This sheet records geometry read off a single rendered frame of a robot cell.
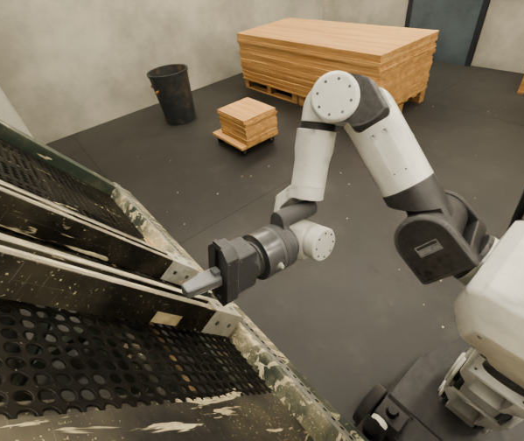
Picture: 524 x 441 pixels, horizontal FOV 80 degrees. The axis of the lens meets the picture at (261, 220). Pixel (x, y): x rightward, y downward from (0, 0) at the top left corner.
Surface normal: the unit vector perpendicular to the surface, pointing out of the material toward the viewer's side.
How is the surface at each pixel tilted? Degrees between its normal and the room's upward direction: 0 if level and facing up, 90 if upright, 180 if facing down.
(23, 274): 90
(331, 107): 61
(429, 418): 0
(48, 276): 90
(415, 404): 0
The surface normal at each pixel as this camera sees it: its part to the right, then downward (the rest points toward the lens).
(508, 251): -0.72, -0.67
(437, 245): -0.60, 0.36
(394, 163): -0.35, 0.22
